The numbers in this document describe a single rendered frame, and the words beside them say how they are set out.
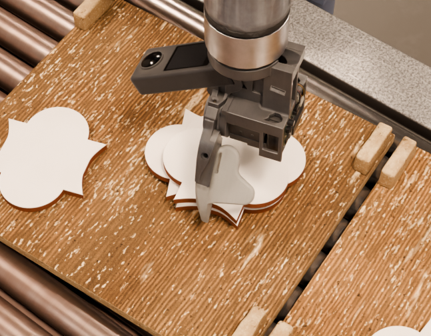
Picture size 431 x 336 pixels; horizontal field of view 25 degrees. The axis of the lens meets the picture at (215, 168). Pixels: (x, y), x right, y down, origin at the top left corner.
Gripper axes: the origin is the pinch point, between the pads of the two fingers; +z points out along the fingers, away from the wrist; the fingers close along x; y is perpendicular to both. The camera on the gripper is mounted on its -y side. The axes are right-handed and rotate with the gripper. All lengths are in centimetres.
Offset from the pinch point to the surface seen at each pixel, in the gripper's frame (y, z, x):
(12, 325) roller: -14.4, 5.5, -23.0
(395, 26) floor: -1, 94, 120
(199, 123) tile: -5.0, 0.5, 4.7
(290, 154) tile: 5.9, 0.8, 4.6
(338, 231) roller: 13.2, 5.6, 0.1
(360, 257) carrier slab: 16.5, 4.1, -3.2
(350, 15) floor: -13, 93, 119
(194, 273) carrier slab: 1.0, 4.0, -11.4
